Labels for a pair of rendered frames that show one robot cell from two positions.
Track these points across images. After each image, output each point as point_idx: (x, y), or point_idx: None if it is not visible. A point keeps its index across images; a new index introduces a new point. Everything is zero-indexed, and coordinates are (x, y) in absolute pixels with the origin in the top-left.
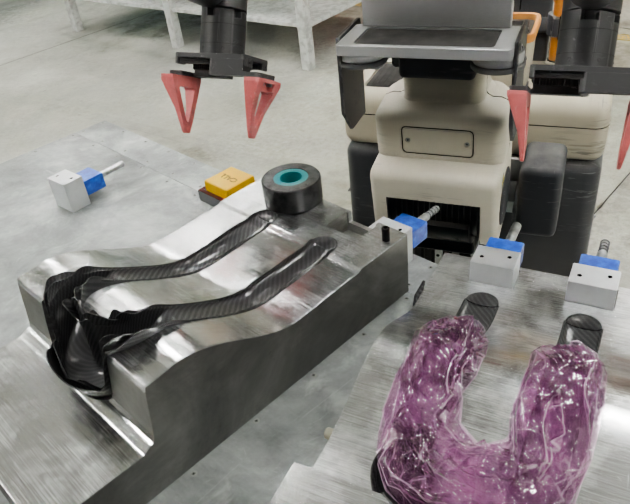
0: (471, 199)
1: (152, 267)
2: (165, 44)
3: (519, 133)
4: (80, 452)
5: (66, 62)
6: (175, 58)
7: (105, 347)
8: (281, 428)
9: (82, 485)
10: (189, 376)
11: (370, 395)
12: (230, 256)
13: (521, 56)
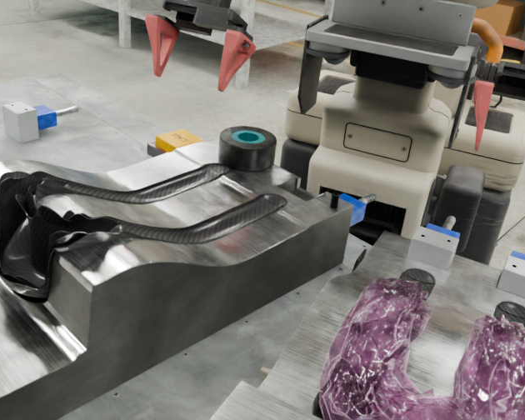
0: (400, 200)
1: (104, 190)
2: (113, 42)
3: (479, 122)
4: (5, 348)
5: (17, 39)
6: (162, 2)
7: (56, 242)
8: (210, 365)
9: (3, 380)
10: (136, 287)
11: (315, 337)
12: (181, 196)
13: (473, 71)
